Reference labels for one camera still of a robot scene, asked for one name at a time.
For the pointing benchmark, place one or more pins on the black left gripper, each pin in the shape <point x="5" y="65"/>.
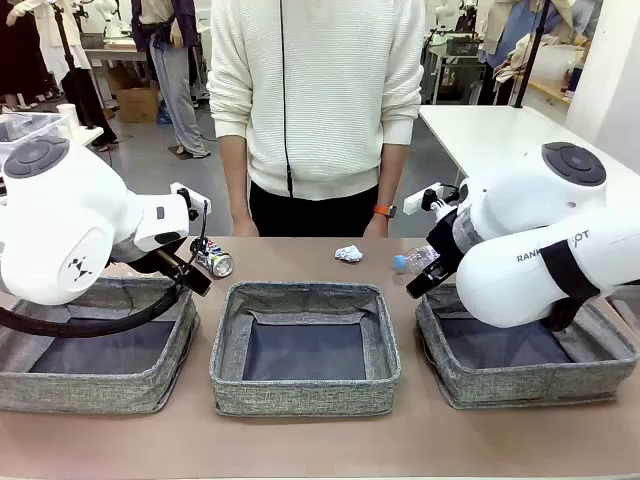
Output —
<point x="167" y="267"/>

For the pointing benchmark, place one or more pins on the orange wrist watch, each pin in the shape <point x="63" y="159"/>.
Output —
<point x="384" y="210"/>

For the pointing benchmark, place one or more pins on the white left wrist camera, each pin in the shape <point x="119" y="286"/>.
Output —
<point x="192" y="196"/>

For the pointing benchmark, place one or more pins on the grey fabric basket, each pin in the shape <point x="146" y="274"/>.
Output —
<point x="75" y="395"/>
<point x="525" y="385"/>
<point x="300" y="395"/>

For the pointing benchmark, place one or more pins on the white paper ball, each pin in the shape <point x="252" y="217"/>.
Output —
<point x="348" y="253"/>

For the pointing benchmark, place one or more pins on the crushed silver blue can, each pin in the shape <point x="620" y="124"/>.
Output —
<point x="220" y="264"/>

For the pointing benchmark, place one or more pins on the small white side table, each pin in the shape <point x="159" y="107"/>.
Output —
<point x="86" y="135"/>

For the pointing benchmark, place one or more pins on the large white table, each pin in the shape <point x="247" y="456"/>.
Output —
<point x="480" y="130"/>

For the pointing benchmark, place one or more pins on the black trousers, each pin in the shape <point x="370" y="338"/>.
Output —
<point x="310" y="215"/>

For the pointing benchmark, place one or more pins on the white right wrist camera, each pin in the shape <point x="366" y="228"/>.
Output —
<point x="415" y="201"/>

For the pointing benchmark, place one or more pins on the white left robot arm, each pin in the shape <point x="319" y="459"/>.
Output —
<point x="60" y="210"/>

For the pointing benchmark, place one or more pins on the brown cardboard box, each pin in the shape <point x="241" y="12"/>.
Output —
<point x="137" y="105"/>

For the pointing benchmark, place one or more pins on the person's right hand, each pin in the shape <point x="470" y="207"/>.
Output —
<point x="245" y="228"/>

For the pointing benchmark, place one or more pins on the dark plastic crate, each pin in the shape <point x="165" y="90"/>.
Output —
<point x="465" y="47"/>

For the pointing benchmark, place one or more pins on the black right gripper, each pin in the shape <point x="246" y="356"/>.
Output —
<point x="447" y="245"/>

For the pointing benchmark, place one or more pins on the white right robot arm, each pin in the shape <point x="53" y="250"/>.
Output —
<point x="525" y="200"/>

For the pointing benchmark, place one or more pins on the white zip sweater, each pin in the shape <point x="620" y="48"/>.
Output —
<point x="320" y="100"/>

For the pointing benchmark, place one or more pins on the clear bottle with blue cap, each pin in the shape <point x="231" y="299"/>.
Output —
<point x="412" y="260"/>

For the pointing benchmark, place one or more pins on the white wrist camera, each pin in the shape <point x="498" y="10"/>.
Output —
<point x="415" y="201"/>
<point x="192" y="196"/>

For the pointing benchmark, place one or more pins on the person's right forearm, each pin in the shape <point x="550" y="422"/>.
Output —
<point x="235" y="175"/>

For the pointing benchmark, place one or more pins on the white paper cup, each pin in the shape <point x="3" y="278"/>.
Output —
<point x="67" y="117"/>

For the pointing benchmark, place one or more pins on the clear plastic storage bin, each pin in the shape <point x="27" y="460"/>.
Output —
<point x="30" y="125"/>

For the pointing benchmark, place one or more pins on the person's left forearm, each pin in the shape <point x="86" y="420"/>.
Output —
<point x="392" y="175"/>

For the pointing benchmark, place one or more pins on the person's left hand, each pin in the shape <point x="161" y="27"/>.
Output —
<point x="376" y="228"/>

